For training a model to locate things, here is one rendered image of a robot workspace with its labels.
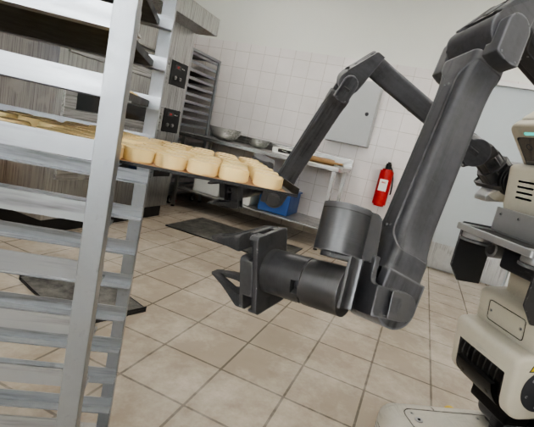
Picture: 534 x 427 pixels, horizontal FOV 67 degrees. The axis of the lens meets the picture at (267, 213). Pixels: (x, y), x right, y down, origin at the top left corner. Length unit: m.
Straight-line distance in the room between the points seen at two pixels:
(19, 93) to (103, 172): 2.85
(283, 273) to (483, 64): 0.37
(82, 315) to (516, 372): 0.90
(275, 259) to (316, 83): 4.65
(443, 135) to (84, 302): 0.54
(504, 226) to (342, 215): 0.75
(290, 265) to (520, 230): 0.75
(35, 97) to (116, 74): 2.72
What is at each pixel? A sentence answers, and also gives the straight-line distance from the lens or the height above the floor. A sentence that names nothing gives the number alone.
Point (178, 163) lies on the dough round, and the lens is 0.64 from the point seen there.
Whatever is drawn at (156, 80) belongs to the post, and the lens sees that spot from 1.04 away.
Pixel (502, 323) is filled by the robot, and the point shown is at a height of 0.71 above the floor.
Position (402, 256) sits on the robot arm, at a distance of 0.50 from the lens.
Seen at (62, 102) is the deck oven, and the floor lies 0.96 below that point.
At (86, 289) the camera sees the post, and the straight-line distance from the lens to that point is 0.64.
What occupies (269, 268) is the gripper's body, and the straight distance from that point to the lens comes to 0.49.
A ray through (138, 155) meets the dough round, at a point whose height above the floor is 0.96.
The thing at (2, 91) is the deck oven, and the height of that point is 0.94.
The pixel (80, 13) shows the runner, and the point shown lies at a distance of 0.64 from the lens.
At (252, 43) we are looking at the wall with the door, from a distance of 5.49.
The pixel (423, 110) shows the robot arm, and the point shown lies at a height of 1.19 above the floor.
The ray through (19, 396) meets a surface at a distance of 1.34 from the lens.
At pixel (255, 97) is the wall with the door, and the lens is 5.32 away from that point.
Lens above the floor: 1.03
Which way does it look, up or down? 10 degrees down
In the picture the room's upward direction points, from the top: 12 degrees clockwise
